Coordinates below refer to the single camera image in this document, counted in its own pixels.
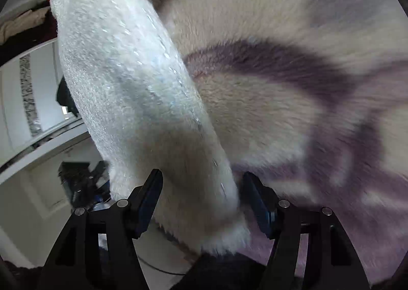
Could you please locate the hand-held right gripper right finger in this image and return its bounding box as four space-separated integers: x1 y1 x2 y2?
243 171 370 290

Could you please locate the white tweed jacket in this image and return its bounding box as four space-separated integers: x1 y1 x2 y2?
49 0 252 255

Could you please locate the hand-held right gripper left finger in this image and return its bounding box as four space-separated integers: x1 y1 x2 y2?
37 169 164 290

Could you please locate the beige hanging coat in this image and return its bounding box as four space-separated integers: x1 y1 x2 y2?
0 9 52 43

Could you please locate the floral plush bed blanket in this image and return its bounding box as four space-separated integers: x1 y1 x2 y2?
134 0 408 284

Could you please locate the white wardrobe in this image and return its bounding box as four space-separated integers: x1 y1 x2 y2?
0 0 112 265

